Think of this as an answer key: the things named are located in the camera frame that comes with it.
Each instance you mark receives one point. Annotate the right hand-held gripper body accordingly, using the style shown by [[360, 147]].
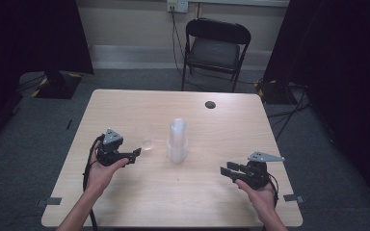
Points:
[[257, 176]]

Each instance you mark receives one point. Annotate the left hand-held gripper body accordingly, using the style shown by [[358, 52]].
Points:
[[109, 154]]

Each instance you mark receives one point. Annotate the single clear plastic cup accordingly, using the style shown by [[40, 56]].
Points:
[[147, 143]]

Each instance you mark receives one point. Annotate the stack of clear plastic cups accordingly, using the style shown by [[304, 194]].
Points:
[[177, 141]]

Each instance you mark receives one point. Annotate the person's left hand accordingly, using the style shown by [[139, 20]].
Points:
[[98, 178]]

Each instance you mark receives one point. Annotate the person's right hand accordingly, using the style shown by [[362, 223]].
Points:
[[265, 202]]

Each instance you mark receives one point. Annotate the grey tape strip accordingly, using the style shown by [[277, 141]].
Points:
[[293, 198], [49, 201]]

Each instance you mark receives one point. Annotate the black round table grommet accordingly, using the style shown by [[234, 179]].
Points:
[[210, 104]]

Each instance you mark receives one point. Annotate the black stand base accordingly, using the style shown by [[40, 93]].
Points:
[[58, 86], [274, 91]]

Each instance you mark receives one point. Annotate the black folding chair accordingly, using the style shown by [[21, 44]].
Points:
[[216, 51]]

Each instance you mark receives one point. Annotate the black curtain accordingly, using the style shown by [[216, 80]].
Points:
[[29, 41], [340, 80]]

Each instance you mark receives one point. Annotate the white wall socket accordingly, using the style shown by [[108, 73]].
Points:
[[177, 5]]

